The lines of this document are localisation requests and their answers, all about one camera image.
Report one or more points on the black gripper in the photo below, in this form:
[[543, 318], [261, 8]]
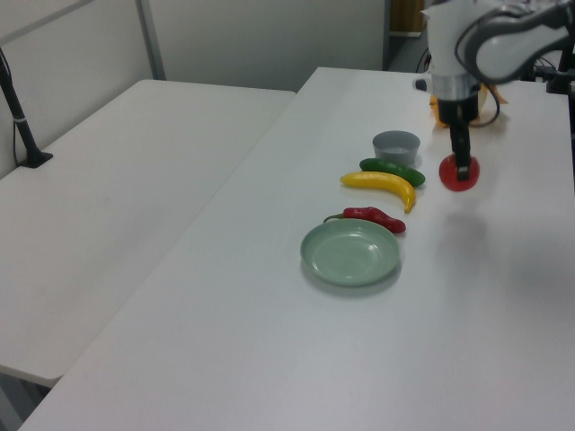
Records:
[[457, 105]]

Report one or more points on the grey bowl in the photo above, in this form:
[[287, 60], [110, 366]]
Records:
[[396, 146]]

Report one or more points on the orange plush toy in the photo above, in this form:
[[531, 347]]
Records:
[[485, 101]]

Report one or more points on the red apple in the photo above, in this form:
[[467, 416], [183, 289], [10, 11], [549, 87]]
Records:
[[447, 177]]

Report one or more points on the green plate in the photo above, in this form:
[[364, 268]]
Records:
[[350, 256]]

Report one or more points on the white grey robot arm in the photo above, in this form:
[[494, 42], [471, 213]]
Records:
[[507, 49]]

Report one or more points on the green cucumber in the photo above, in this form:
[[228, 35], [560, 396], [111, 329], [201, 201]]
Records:
[[391, 169]]

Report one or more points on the yellow wooden panel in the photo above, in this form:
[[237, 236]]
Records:
[[405, 15]]

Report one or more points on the black stand with clamp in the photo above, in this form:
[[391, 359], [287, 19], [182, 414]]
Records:
[[561, 78]]

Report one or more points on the black camera stand pole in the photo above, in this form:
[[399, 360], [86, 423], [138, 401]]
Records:
[[20, 121]]

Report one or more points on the yellow banana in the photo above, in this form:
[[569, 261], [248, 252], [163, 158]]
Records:
[[382, 181]]

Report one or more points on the red chili pepper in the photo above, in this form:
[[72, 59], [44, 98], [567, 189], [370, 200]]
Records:
[[377, 216]]

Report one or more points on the white side table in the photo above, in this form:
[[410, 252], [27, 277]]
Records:
[[112, 202]]

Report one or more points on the grey partition post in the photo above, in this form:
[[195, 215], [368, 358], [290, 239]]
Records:
[[150, 38]]

